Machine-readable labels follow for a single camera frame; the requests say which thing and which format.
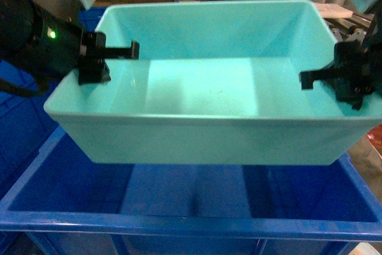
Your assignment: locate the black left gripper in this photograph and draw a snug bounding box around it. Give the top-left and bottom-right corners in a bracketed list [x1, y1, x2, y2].
[30, 13, 140, 85]

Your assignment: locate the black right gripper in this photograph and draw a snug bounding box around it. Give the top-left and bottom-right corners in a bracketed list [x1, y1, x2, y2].
[300, 40, 381, 110]

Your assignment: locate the teal plastic tray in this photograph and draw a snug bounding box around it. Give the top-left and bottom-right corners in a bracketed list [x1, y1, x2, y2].
[44, 0, 381, 165]

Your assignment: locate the blue crate stack left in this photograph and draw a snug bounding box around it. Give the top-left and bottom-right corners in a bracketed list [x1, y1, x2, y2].
[0, 57, 60, 202]

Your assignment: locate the expandable roller conveyor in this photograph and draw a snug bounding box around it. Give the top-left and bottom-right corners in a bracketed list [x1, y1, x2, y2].
[324, 13, 374, 40]

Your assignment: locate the white foam board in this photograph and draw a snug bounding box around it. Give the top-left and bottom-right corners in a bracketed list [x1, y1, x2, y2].
[314, 3, 353, 19]

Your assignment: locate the large blue plastic crate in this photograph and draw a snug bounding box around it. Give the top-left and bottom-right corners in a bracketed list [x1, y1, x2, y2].
[1, 128, 381, 254]

